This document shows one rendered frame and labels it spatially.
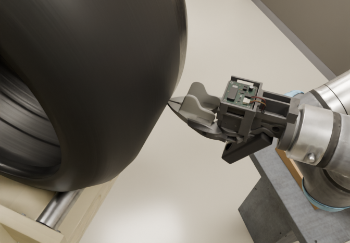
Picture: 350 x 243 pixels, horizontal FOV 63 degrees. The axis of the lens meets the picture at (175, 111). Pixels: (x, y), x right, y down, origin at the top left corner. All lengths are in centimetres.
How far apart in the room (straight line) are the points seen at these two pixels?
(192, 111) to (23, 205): 49
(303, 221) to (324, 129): 69
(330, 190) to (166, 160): 132
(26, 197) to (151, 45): 55
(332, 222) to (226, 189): 74
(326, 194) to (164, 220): 114
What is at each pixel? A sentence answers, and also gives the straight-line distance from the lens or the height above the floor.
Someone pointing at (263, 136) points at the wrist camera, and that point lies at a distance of 48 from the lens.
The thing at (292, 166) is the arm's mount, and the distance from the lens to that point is 118.
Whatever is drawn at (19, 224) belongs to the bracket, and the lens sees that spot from 62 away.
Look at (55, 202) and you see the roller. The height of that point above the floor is 92.
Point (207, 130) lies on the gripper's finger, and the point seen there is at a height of 114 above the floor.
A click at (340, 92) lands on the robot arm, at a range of 63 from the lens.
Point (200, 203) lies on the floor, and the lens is 168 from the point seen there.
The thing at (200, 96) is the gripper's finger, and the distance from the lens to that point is 51.
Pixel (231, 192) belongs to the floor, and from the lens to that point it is 177.
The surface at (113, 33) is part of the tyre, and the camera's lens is 32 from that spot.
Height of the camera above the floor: 150
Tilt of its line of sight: 48 degrees down
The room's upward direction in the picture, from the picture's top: 12 degrees clockwise
